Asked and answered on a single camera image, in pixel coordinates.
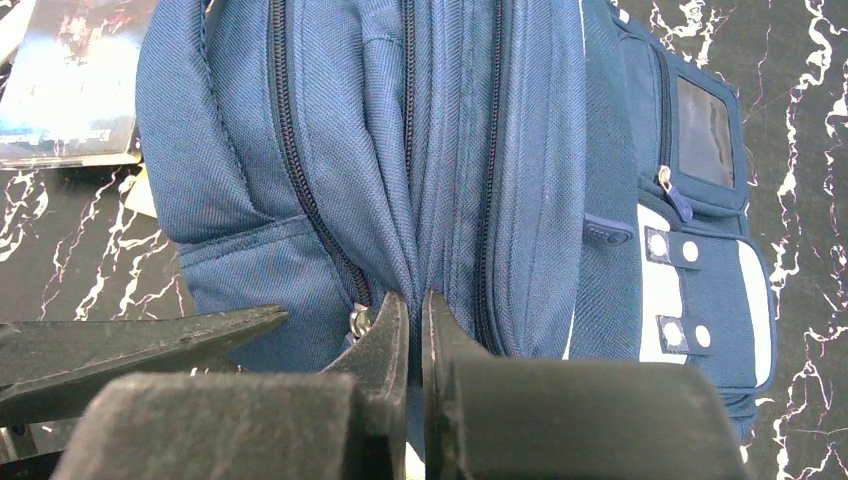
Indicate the navy blue backpack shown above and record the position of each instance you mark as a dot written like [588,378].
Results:
[573,189]

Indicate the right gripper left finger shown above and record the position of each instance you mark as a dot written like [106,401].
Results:
[346,422]

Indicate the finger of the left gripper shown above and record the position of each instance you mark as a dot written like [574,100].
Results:
[51,370]

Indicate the yellow notebook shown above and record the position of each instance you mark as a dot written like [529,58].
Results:
[139,198]

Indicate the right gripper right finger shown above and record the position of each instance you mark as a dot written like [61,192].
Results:
[494,417]

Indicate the dark blue hardcover book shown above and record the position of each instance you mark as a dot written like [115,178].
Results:
[70,98]

